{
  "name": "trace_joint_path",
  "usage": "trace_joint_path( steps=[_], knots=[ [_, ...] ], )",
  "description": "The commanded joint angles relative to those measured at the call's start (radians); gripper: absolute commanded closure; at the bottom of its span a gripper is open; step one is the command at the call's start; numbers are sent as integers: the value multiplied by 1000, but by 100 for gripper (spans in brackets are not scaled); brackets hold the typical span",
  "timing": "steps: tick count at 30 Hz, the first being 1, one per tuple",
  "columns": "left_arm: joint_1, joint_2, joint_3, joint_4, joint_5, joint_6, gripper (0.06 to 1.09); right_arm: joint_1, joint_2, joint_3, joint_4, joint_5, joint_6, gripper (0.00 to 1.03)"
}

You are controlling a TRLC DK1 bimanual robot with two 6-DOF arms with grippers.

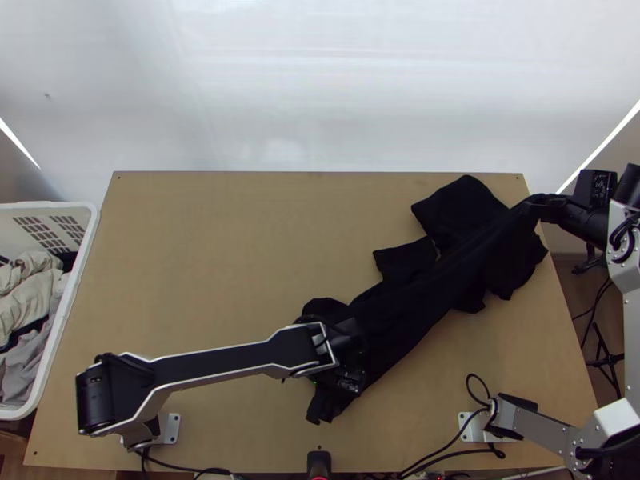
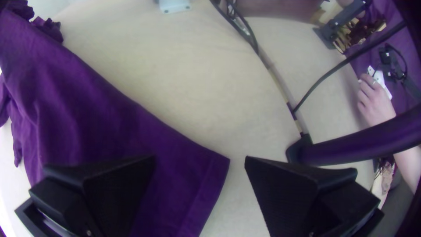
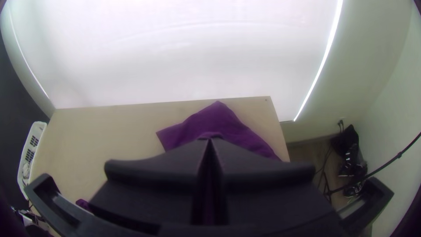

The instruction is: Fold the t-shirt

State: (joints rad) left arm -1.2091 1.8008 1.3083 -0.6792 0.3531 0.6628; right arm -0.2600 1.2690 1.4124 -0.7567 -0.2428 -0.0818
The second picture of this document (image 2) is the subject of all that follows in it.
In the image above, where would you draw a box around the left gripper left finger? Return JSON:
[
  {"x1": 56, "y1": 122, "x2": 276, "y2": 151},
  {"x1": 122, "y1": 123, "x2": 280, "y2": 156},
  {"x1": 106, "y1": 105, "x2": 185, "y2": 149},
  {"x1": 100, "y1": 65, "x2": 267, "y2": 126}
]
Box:
[{"x1": 29, "y1": 155, "x2": 156, "y2": 237}]

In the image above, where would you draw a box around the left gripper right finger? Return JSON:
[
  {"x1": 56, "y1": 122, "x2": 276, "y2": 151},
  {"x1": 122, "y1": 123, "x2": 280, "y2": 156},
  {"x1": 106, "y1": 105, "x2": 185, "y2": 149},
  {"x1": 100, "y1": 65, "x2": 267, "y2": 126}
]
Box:
[{"x1": 244, "y1": 155, "x2": 385, "y2": 237}]

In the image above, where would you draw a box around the dark t-shirt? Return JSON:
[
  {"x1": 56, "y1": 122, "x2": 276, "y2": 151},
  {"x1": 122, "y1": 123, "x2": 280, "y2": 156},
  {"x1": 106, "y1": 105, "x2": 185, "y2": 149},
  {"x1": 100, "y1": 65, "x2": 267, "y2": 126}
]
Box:
[{"x1": 0, "y1": 0, "x2": 231, "y2": 237}]

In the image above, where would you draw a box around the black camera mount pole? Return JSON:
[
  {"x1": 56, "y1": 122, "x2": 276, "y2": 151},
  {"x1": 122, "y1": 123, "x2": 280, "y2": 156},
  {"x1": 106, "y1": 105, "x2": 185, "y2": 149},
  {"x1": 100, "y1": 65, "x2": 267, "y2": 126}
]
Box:
[{"x1": 285, "y1": 104, "x2": 421, "y2": 167}]

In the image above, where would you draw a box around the black cable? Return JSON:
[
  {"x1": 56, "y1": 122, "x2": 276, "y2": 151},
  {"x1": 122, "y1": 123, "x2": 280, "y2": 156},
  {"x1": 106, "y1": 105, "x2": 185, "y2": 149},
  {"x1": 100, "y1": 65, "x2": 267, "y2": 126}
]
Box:
[
  {"x1": 292, "y1": 20, "x2": 407, "y2": 114},
  {"x1": 210, "y1": 0, "x2": 260, "y2": 55}
]

